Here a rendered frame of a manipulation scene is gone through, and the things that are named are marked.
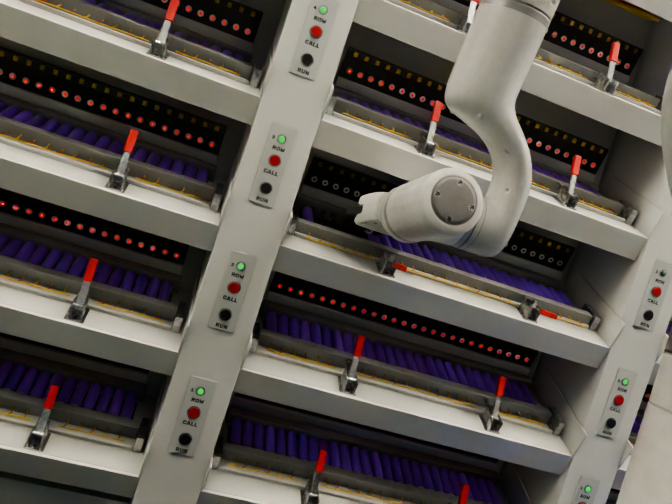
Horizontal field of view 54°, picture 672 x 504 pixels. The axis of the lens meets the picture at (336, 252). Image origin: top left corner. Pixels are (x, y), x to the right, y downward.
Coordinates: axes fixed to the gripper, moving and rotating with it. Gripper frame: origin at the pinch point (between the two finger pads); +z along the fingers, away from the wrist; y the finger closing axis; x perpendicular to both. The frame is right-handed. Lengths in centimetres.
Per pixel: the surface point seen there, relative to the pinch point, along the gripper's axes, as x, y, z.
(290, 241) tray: 7.4, 13.2, -3.6
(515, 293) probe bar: 4.3, -27.5, -2.2
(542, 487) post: 36, -46, 4
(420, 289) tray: 8.8, -8.9, -5.9
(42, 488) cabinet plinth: 54, 38, 6
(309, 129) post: -9.1, 16.1, -8.7
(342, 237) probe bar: 4.1, 4.9, -2.0
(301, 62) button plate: -17.9, 20.3, -10.4
